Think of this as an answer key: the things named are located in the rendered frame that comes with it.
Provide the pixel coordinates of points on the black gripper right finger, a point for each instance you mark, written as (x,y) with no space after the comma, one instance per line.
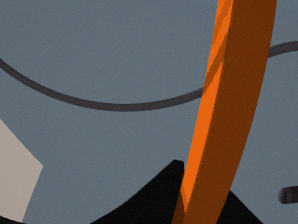
(234,212)

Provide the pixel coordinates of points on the orange curved bar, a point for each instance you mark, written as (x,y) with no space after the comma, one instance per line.
(234,78)

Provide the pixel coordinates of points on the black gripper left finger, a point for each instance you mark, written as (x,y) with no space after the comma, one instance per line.
(153,204)

